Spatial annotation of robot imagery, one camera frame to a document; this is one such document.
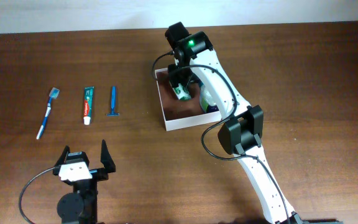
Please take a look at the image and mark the blue disposable razor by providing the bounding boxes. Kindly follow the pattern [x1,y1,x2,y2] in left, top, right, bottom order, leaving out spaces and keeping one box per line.
[106,86,119,116]

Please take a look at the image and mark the blue white toothbrush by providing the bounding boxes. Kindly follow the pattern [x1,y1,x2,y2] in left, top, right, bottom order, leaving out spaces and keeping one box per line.
[36,87,60,140]

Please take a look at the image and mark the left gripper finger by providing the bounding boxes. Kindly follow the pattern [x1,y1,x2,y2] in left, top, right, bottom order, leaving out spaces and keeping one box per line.
[54,146,70,167]
[101,139,116,173]

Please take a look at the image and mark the right black cable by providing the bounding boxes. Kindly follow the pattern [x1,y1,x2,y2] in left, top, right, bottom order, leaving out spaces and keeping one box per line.
[152,51,291,224]

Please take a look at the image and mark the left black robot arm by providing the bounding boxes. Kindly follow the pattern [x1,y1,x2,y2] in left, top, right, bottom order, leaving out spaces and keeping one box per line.
[52,140,116,223]

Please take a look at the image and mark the white cardboard box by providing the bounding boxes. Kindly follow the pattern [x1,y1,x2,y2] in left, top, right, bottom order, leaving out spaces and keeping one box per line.
[157,81,221,131]

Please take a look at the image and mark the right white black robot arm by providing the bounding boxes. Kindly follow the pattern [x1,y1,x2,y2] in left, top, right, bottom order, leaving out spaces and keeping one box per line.
[165,22,305,224]

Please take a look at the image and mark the green red toothpaste tube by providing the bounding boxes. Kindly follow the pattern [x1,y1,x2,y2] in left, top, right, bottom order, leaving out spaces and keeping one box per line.
[83,86,94,125]

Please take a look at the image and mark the green soap packet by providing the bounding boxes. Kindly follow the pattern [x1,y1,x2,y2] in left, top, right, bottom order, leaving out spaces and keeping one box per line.
[173,83,191,101]

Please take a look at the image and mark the clear blue spray bottle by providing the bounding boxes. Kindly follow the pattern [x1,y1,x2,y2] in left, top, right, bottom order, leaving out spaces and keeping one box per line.
[200,84,219,113]

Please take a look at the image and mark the left black cable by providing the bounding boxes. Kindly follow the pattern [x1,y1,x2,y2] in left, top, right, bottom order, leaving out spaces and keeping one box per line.
[18,166,60,224]

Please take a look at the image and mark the black cable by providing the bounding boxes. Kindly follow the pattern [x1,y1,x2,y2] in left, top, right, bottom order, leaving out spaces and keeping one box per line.
[18,166,60,224]
[152,51,291,224]

